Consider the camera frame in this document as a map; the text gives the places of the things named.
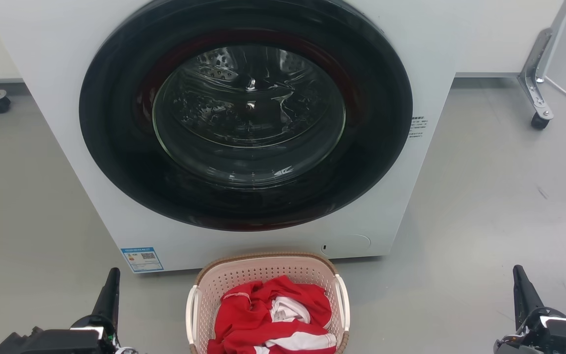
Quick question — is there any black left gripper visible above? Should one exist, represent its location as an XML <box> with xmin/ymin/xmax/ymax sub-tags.
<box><xmin>23</xmin><ymin>268</ymin><xmax>139</xmax><ymax>354</ymax></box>

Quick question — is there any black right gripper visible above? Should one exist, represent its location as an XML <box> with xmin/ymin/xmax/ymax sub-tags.
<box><xmin>493</xmin><ymin>265</ymin><xmax>566</xmax><ymax>354</ymax></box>

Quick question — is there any pink perforated plastic laundry basket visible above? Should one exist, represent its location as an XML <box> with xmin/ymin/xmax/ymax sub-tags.
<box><xmin>186</xmin><ymin>252</ymin><xmax>351</xmax><ymax>354</ymax></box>

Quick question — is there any blue energy label sticker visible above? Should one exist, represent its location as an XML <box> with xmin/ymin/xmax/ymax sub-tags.
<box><xmin>120</xmin><ymin>247</ymin><xmax>164</xmax><ymax>273</ymax></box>

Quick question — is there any red garment with white stripe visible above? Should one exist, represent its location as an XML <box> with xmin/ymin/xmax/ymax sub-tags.
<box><xmin>207</xmin><ymin>275</ymin><xmax>338</xmax><ymax>354</ymax></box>

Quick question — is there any round black glass washer door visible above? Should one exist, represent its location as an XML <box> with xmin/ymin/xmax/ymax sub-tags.
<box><xmin>79</xmin><ymin>0</ymin><xmax>413</xmax><ymax>232</ymax></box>

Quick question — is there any white crumpled garment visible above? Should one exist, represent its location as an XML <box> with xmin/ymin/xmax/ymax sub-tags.
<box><xmin>269</xmin><ymin>296</ymin><xmax>311</xmax><ymax>324</ymax></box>

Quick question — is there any round white filter cover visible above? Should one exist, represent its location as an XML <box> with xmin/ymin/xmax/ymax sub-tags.
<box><xmin>320</xmin><ymin>234</ymin><xmax>371</xmax><ymax>257</ymax></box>

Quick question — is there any small printed text sticker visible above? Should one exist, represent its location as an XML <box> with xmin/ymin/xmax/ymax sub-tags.
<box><xmin>409</xmin><ymin>116</ymin><xmax>427</xmax><ymax>139</ymax></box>

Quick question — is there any white front-load washing machine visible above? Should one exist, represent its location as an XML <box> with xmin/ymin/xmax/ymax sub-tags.
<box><xmin>0</xmin><ymin>0</ymin><xmax>465</xmax><ymax>273</ymax></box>

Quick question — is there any long grey leg with caster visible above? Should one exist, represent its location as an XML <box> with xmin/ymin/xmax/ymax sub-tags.
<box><xmin>517</xmin><ymin>28</ymin><xmax>555</xmax><ymax>130</ymax></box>

